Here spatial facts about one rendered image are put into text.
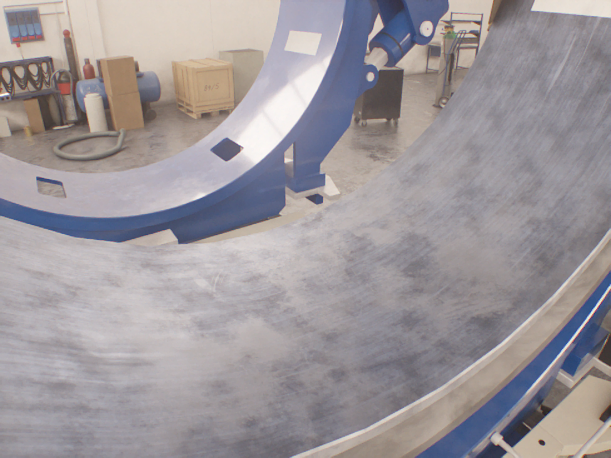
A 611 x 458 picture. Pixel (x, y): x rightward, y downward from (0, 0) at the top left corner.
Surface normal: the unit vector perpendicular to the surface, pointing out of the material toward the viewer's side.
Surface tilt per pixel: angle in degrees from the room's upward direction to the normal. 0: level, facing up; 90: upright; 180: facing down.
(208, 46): 90
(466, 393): 5
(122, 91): 90
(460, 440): 11
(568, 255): 25
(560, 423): 0
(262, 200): 90
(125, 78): 90
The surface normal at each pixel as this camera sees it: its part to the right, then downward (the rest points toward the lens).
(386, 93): 0.22, 0.47
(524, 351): -0.22, -0.78
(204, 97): 0.54, 0.41
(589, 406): 0.00, -0.87
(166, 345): 0.36, -0.90
